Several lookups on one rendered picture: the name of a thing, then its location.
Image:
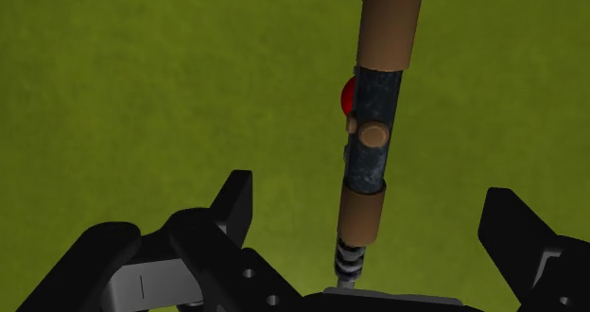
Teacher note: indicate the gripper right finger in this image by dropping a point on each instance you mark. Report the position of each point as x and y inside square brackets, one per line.
[525, 237]

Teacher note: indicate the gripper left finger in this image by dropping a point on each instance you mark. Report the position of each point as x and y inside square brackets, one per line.
[198, 251]

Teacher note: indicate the brown and black cylindrical tool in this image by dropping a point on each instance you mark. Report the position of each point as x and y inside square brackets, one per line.
[373, 126]

